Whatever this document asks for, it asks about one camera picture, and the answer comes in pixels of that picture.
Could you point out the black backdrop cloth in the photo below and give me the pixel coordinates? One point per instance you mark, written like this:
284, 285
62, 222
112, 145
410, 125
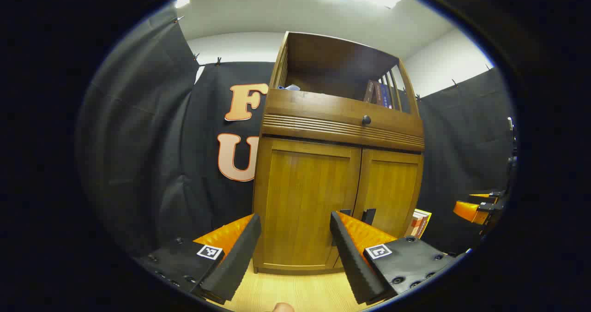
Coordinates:
152, 155

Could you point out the tan orange book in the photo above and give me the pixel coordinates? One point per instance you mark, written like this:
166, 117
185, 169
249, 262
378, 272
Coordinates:
410, 226

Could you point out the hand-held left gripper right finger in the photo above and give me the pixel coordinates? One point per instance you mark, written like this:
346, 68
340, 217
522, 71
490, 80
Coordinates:
351, 261

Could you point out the blue book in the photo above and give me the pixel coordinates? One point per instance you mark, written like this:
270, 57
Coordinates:
387, 97

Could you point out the wooden shoe cabinet door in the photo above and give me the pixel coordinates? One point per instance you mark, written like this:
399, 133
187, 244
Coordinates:
300, 201
390, 187

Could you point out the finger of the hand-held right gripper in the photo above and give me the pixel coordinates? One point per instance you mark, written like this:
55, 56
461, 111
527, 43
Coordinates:
466, 211
482, 195

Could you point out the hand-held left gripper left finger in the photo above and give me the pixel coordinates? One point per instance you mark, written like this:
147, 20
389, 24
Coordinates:
235, 261

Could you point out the dark brown book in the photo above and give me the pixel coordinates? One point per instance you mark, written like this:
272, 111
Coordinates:
369, 91

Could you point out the wooden drawer with black knob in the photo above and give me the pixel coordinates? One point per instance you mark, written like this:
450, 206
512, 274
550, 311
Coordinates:
323, 111

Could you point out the yellow book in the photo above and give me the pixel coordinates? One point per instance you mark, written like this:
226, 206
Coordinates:
425, 222

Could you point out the wooden double-door shoe cabinet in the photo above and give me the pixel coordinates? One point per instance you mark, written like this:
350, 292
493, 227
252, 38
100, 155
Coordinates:
341, 62

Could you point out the pale blue crumpled item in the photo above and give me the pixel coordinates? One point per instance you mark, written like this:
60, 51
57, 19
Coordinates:
290, 87

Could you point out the ceiling light panel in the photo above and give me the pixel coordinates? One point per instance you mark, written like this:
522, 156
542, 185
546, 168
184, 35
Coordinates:
183, 1

